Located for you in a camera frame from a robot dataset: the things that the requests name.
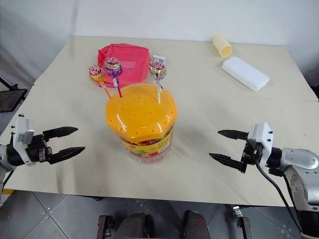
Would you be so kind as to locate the small white wrapped packet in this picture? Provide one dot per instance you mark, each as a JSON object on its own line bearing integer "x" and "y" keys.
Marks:
{"x": 158, "y": 58}

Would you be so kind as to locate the pale yellow plastic cup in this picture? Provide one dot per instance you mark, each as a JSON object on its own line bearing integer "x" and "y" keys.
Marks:
{"x": 221, "y": 46}

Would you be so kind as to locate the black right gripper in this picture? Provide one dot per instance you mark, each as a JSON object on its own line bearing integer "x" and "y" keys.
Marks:
{"x": 252, "y": 153}

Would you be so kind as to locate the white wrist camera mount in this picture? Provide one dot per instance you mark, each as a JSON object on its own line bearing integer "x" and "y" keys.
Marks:
{"x": 261, "y": 135}
{"x": 22, "y": 132}

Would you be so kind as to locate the red lollipop orange stick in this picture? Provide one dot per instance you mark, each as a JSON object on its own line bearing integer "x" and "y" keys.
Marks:
{"x": 96, "y": 72}

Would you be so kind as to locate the red brown lollipop white stick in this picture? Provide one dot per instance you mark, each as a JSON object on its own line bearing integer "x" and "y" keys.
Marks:
{"x": 157, "y": 70}

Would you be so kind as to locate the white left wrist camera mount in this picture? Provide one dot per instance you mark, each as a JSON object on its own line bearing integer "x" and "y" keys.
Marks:
{"x": 22, "y": 132}

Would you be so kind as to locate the black mesh stand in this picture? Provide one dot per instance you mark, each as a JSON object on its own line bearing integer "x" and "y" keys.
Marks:
{"x": 11, "y": 98}

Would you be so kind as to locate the clear candy jar orange lid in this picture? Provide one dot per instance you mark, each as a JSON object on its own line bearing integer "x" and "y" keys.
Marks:
{"x": 142, "y": 117}

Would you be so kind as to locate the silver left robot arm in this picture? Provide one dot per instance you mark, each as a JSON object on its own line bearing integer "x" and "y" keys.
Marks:
{"x": 5, "y": 153}

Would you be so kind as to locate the dark metal table bracket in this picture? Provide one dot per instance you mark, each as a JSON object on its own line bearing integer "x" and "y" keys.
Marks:
{"x": 104, "y": 227}
{"x": 243, "y": 222}

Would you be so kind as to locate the purple lollipop red stick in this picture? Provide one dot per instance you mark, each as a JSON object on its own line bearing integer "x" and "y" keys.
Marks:
{"x": 113, "y": 67}

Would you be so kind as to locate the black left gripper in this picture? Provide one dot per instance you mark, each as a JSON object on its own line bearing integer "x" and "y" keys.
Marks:
{"x": 37, "y": 149}

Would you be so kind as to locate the dark rounded shape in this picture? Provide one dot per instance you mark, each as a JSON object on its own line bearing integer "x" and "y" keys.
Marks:
{"x": 135, "y": 225}
{"x": 195, "y": 225}

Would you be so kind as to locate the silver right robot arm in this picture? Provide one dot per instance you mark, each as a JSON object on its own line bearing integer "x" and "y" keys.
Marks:
{"x": 299, "y": 159}

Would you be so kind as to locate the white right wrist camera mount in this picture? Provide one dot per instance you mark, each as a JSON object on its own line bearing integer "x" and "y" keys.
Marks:
{"x": 261, "y": 135}

